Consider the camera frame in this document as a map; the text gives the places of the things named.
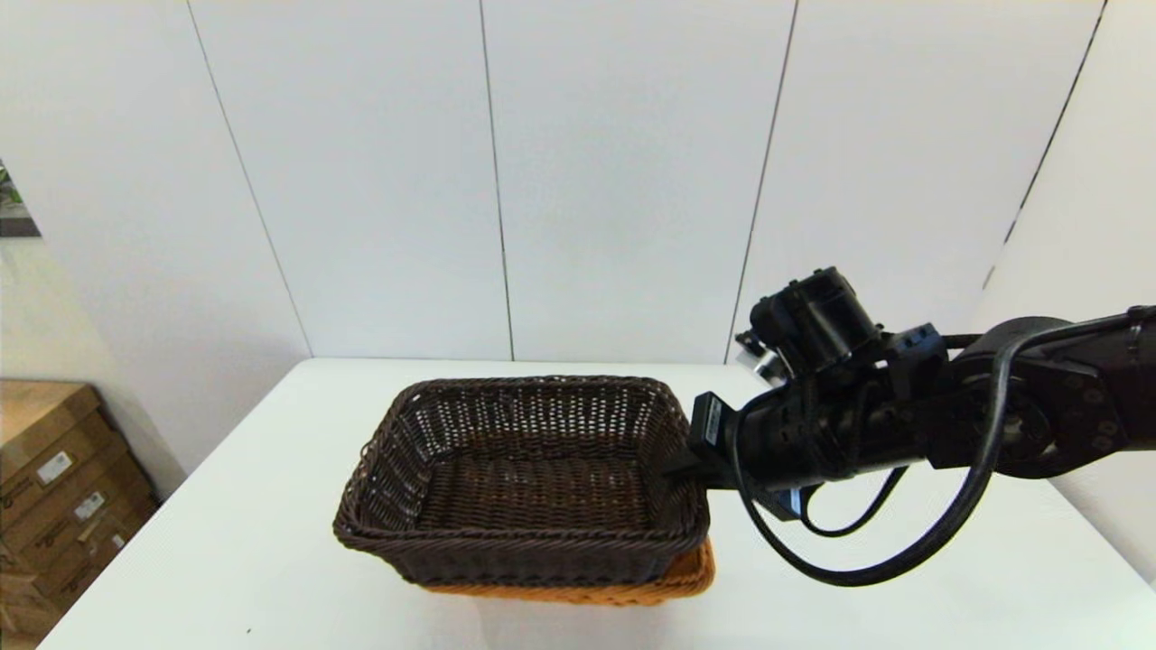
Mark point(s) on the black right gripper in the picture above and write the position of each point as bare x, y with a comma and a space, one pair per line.
759, 447

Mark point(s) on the orange wicker basket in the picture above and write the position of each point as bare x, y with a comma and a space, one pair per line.
632, 593

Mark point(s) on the dark brown wicker basket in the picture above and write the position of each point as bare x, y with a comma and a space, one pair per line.
542, 560

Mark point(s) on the brown cardboard box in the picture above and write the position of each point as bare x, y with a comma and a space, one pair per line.
99, 564
41, 424
23, 614
72, 528

